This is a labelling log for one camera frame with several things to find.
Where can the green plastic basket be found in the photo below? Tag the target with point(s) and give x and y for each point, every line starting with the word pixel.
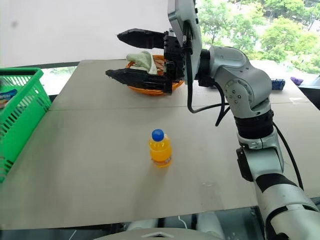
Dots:
pixel 17 120

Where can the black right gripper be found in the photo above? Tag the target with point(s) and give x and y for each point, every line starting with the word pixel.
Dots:
pixel 175 60

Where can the blue white snack package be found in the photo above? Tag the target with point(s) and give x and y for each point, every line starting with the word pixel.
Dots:
pixel 7 96

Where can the blue patterned small object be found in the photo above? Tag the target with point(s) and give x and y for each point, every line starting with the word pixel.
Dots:
pixel 278 84

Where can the orange juice bottle blue cap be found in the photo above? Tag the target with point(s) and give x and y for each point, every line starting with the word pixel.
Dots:
pixel 160 151

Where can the orange woven basket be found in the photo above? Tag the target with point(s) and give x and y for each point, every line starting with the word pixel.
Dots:
pixel 150 90

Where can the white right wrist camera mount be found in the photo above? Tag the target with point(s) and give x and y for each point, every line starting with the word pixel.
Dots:
pixel 186 15

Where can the pale green cloth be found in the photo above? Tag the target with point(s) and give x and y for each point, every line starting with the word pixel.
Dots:
pixel 143 61

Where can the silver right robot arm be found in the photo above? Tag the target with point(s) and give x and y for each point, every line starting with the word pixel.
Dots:
pixel 250 75

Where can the purple small object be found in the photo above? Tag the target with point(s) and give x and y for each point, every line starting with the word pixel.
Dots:
pixel 297 80

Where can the black box-shaped object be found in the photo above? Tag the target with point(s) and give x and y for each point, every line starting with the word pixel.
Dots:
pixel 311 92

